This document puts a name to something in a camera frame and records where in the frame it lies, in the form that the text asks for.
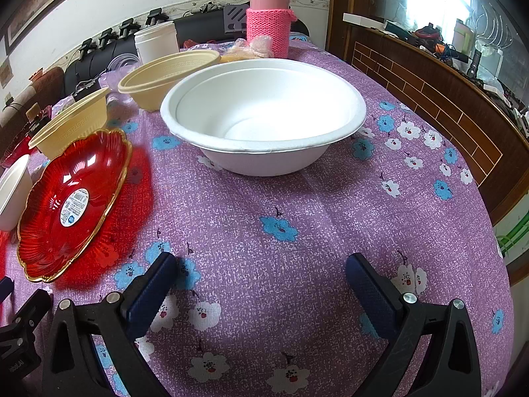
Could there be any black leather sofa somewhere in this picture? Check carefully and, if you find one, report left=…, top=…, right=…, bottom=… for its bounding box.
left=61, top=10, right=311, bottom=96

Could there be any small white paper bowl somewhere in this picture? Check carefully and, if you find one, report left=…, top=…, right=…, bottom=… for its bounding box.
left=0, top=154, right=32, bottom=231

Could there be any wooden cabinet counter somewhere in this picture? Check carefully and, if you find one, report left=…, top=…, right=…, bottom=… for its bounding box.
left=325, top=0, right=528, bottom=224

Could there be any black clamp on sofa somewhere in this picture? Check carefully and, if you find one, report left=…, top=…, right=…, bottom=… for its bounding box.
left=119, top=18, right=141, bottom=39
left=99, top=28, right=118, bottom=49
left=145, top=7, right=169, bottom=26
left=79, top=38, right=98, bottom=59

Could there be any large white paper bowl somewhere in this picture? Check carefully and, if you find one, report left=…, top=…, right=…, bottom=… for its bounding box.
left=160, top=58, right=367, bottom=177

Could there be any plastic bag of snacks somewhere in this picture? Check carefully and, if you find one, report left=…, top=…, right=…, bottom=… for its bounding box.
left=221, top=35, right=273, bottom=63

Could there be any brown armchair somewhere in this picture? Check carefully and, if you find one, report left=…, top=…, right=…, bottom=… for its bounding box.
left=0, top=66, right=64, bottom=157

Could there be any beige plastic bowl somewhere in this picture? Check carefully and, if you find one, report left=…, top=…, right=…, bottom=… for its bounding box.
left=29, top=87, right=110, bottom=159
left=117, top=49, right=221, bottom=112

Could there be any red gold-rimmed labelled plate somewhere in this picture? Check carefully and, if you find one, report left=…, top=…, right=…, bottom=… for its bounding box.
left=17, top=129, right=133, bottom=282

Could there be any purple floral tablecloth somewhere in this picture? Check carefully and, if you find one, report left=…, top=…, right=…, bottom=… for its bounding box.
left=0, top=32, right=516, bottom=397

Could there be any white plastic jar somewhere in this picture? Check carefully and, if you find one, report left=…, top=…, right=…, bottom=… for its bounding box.
left=135, top=21, right=179, bottom=64

